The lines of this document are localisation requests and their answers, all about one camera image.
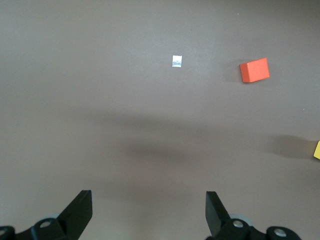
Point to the brown paper table cover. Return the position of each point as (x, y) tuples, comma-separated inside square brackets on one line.
[(75, 75)]

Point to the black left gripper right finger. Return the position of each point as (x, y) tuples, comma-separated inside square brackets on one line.
[(216, 215)]

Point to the yellow cube block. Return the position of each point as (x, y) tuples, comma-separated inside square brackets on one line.
[(317, 150)]

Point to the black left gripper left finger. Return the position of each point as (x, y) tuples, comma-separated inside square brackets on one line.
[(75, 215)]

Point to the orange-red cube block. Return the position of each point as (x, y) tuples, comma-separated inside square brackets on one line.
[(257, 70)]

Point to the small square tape piece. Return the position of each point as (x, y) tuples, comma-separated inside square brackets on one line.
[(177, 61)]

